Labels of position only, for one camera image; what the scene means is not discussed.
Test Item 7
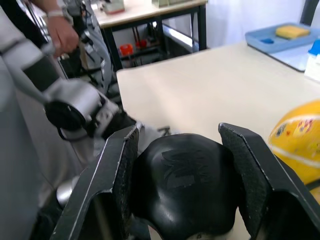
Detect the person's bare hand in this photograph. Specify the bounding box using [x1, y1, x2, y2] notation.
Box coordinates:
[46, 14, 80, 59]

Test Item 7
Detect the yellow sponge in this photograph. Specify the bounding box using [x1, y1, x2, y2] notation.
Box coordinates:
[275, 24, 311, 40]

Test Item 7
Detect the grey robot torso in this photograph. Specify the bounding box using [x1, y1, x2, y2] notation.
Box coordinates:
[0, 94, 101, 240]

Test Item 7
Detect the white table black frame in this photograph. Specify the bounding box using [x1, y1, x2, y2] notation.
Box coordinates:
[96, 0, 208, 72]

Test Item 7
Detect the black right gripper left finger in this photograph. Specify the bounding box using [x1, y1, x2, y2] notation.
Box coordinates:
[49, 124, 140, 240]

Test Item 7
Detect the gold hand pump black hose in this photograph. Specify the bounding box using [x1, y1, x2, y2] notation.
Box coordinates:
[129, 133, 239, 240]

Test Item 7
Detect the silver machine with cables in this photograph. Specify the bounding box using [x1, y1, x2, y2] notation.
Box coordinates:
[61, 0, 118, 101]

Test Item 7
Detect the black slanted frame pole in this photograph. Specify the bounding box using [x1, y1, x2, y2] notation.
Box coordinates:
[299, 0, 316, 26]

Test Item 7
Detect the orange round item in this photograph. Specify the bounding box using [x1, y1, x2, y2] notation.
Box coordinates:
[119, 44, 134, 57]

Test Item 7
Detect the white flat board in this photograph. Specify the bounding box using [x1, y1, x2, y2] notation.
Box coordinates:
[268, 42, 313, 73]

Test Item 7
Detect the blue and white plastic case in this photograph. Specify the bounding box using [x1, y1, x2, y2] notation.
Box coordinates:
[303, 39, 320, 83]

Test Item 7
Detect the blue plastic tray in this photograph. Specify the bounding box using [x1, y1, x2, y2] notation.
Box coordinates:
[244, 23, 320, 55]

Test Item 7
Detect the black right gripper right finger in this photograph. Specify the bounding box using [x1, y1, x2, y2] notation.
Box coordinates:
[218, 122, 320, 240]

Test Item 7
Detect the yellow printed ball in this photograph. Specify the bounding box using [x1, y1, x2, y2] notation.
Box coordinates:
[266, 99, 320, 201]

